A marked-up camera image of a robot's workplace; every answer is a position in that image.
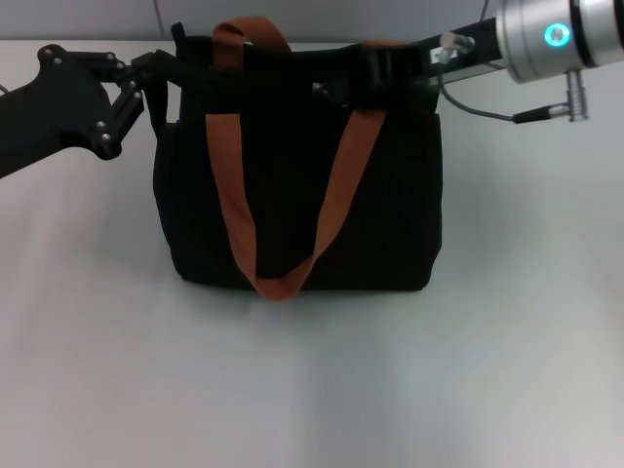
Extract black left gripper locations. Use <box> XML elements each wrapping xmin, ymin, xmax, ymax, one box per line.
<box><xmin>0</xmin><ymin>43</ymin><xmax>175</xmax><ymax>179</ymax></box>

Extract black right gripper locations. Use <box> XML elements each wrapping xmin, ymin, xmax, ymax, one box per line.
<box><xmin>311</xmin><ymin>18</ymin><xmax>509</xmax><ymax>109</ymax></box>

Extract black fabric bag orange handles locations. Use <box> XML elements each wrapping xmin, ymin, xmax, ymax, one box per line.
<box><xmin>151</xmin><ymin>17</ymin><xmax>445</xmax><ymax>301</ymax></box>

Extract right gripper cable with connectors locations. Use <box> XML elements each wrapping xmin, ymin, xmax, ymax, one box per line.
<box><xmin>435</xmin><ymin>30</ymin><xmax>592</xmax><ymax>126</ymax></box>

